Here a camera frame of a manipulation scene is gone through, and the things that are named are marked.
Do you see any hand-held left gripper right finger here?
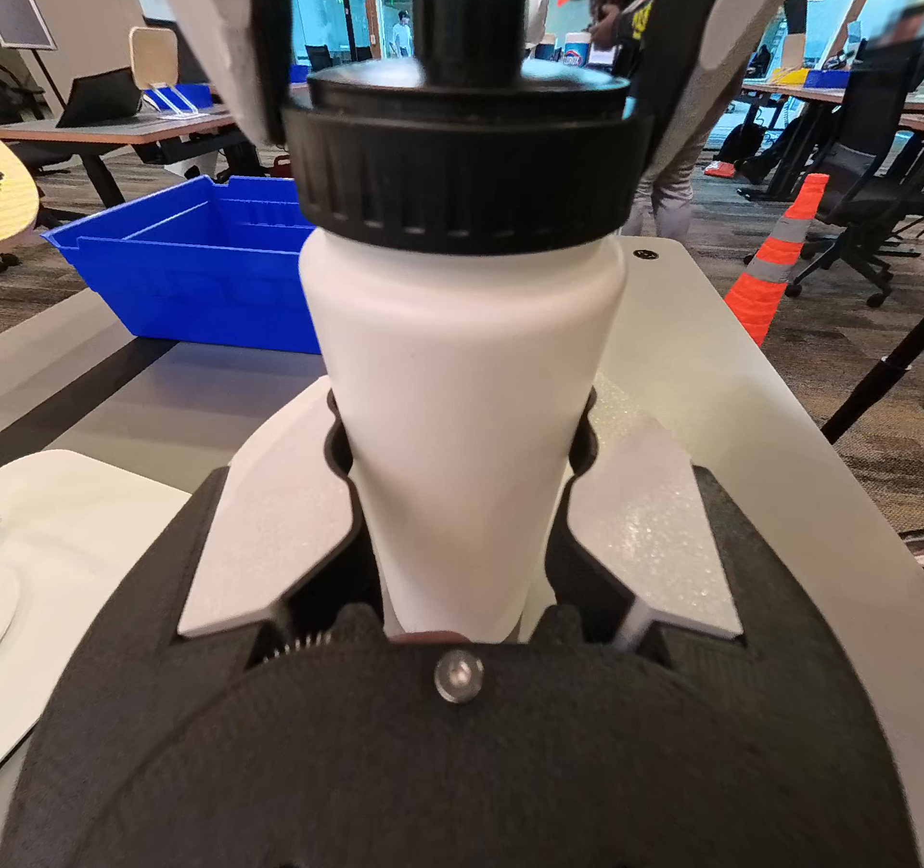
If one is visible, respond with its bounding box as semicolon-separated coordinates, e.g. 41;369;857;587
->
541;370;744;651

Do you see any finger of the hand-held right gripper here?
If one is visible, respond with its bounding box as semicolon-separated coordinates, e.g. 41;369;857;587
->
136;0;295;148
627;0;822;172

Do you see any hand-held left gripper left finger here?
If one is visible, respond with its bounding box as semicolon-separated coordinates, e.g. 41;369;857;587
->
177;376;385;644

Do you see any white plastic bottle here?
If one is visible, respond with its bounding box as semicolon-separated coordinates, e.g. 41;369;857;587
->
298;221;628;644

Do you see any blue plastic bin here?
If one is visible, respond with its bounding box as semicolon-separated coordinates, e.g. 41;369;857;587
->
144;84;214;114
41;175;322;356

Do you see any black bottle lid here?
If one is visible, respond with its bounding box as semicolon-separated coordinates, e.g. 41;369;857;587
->
280;0;654;257

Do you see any beige board on clear stand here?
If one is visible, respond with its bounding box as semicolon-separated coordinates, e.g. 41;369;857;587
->
128;26;199;120

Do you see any brown desk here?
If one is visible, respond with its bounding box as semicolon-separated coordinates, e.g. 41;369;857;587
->
0;110;246;208
740;77;924;201

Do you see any black laptop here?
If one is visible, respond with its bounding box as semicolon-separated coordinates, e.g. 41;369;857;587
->
56;68;143;129

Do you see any grey framed floor sign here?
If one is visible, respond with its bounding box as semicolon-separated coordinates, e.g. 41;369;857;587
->
0;0;57;52

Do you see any orange traffic cone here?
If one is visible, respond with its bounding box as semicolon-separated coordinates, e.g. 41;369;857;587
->
724;173;830;347

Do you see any black tripod leg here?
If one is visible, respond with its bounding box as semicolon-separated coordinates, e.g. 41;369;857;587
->
823;319;924;443

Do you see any clear round stand foot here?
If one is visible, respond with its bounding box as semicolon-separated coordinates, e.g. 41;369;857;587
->
0;565;23;641

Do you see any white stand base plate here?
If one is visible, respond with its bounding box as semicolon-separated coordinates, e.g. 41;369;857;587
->
0;449;192;764

